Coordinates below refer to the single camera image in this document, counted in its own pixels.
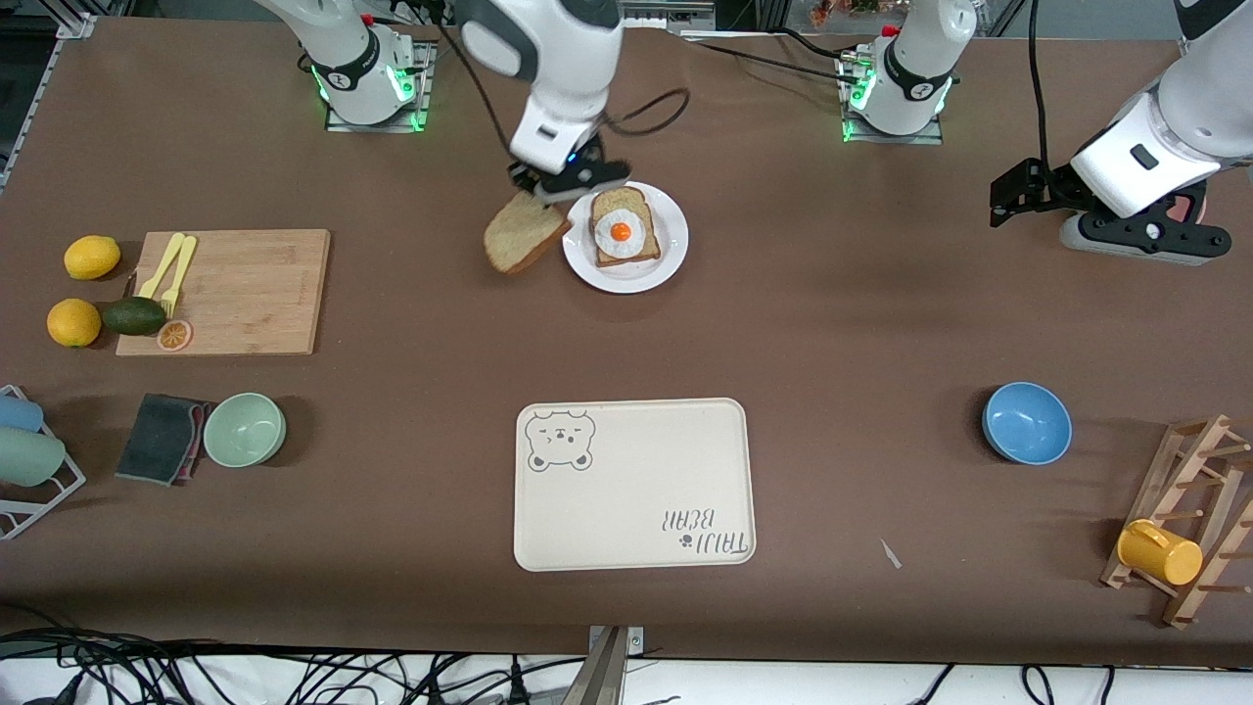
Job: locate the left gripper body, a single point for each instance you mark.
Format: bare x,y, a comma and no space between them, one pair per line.
1058,185

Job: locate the toast bread slice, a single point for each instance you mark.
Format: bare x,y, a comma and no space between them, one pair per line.
612,199
524,240

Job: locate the white round plate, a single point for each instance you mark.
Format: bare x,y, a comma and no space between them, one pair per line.
587,266

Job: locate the toy fried egg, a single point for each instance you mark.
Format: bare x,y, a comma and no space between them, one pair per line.
631,240

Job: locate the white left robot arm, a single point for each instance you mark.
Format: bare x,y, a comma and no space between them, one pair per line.
915,59

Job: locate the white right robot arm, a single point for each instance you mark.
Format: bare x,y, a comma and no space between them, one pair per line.
548,39

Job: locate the grey equipment box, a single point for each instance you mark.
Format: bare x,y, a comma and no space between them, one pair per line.
675,15

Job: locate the blue bowl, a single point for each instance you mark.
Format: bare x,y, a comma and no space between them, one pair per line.
1028,423

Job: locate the wooden cutting board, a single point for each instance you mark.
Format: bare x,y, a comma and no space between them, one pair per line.
255,294

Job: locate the cream bear print tray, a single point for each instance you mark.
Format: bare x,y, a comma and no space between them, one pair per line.
636,490

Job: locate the small white paper scrap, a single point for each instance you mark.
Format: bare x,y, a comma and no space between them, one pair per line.
891,554

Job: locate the pale green bowl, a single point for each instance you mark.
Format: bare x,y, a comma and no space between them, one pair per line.
245,429

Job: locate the yellow mug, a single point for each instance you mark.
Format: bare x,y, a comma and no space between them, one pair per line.
1160,553

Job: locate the toy orange slice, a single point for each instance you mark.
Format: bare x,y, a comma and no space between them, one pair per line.
174,335

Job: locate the dark green avocado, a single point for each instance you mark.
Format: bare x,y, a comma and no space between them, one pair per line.
134,315

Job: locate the wooden mug rack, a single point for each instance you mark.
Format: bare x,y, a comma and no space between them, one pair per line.
1209,578

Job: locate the yellow lemon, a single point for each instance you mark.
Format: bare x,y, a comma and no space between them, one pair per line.
92,258
73,323

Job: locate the folded grey pink cloth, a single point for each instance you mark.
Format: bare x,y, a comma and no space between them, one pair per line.
157,439

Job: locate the light blue cup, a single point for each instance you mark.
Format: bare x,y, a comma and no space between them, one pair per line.
20,413

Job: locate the pale green cup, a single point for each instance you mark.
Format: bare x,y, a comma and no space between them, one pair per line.
29,456

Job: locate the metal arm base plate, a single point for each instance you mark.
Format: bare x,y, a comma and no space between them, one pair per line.
424,88
891,138

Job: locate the aluminium frame profile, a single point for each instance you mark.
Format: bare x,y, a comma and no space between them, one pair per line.
73,24

